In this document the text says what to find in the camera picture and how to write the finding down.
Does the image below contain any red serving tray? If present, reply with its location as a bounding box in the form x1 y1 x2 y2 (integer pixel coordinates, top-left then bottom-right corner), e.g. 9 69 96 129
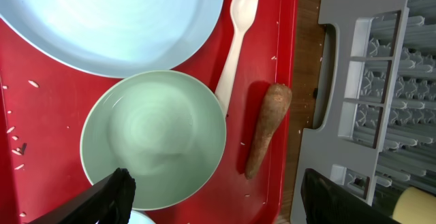
1 0 298 223

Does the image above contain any large light blue plate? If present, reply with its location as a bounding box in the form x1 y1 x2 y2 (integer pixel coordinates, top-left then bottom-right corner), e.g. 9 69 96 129
1 0 223 78

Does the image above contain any green bowl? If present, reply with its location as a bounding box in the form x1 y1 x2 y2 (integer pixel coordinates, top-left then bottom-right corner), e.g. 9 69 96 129
80 70 226 210

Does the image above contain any small light blue bowl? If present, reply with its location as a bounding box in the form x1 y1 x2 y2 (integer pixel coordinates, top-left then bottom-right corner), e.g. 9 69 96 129
128 210 155 224

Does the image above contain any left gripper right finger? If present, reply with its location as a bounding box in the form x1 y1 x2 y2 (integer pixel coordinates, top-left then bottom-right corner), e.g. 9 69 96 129
300 168 399 224

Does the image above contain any yellow cup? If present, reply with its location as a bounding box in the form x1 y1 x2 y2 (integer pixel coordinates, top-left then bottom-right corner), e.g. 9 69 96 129
392 187 436 224

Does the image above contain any white plastic spoon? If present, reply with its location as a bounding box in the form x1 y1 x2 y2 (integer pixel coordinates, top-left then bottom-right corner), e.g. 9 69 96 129
215 0 259 116

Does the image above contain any grey dishwasher rack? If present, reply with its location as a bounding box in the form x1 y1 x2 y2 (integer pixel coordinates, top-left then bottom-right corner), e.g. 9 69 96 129
290 0 435 223

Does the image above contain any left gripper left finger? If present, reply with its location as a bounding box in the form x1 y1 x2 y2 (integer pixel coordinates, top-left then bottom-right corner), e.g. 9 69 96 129
30 168 136 224

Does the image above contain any brown carrot-shaped food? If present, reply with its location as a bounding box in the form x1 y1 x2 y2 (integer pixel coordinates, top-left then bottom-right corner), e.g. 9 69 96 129
245 84 292 179

